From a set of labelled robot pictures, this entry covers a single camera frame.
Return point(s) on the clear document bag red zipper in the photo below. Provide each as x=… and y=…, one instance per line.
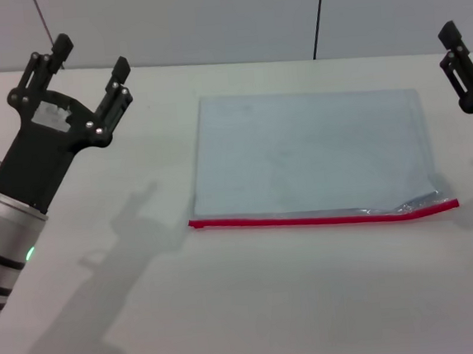
x=309, y=154

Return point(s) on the thin grey wall strip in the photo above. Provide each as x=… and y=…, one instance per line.
x=44, y=24

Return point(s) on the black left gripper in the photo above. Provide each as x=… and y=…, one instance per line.
x=39, y=148

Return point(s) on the black background pole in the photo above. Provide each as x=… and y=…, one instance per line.
x=318, y=16

